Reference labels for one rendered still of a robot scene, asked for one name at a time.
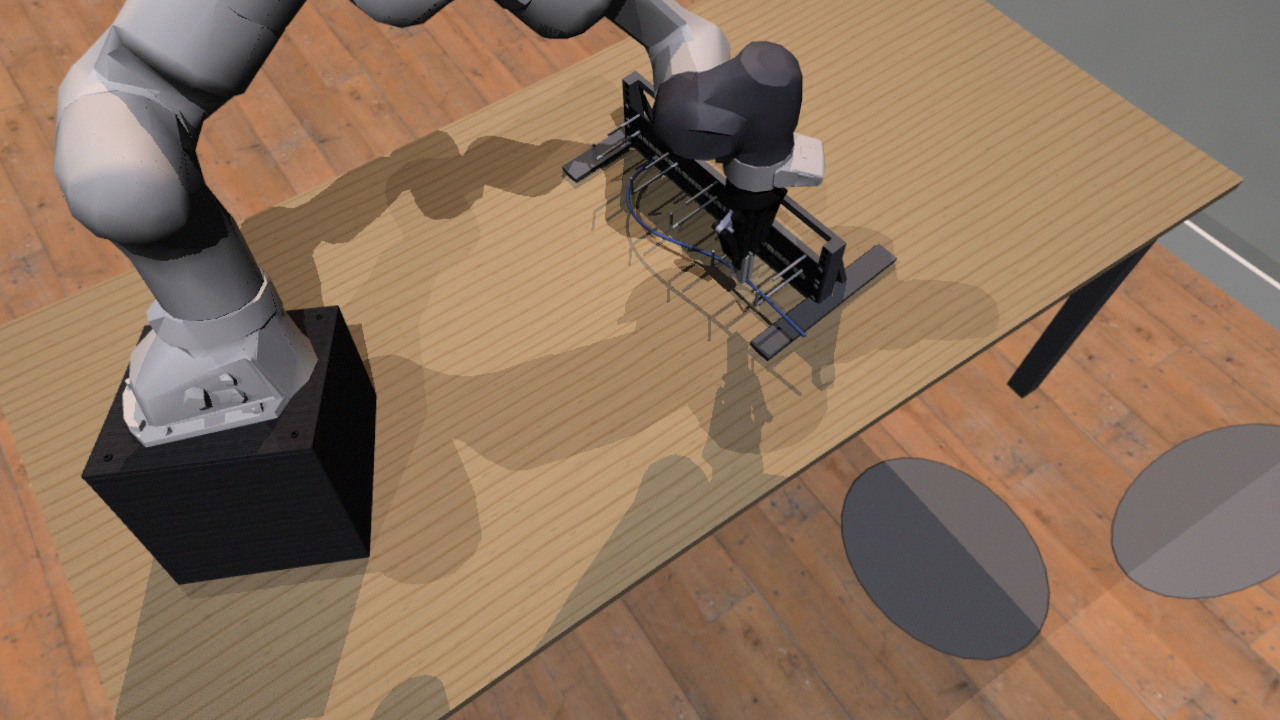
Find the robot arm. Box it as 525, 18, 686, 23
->
52, 0, 826, 447

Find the blue cable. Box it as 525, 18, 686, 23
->
626, 164, 806, 337

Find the black patch panel rack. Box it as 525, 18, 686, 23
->
562, 70, 897, 361

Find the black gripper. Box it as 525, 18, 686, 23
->
712, 178, 788, 284

